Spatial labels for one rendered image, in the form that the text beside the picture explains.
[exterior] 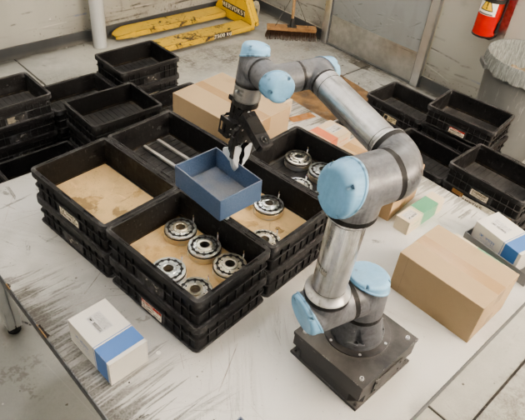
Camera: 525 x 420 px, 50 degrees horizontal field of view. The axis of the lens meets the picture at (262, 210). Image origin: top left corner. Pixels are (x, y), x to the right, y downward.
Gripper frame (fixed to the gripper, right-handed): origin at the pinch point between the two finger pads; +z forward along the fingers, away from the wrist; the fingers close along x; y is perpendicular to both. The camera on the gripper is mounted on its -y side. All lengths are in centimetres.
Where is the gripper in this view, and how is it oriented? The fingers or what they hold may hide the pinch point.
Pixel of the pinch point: (237, 167)
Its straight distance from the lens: 159.9
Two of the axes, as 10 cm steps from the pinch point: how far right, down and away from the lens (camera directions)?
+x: -7.4, 2.5, -6.3
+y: -6.5, -5.3, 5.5
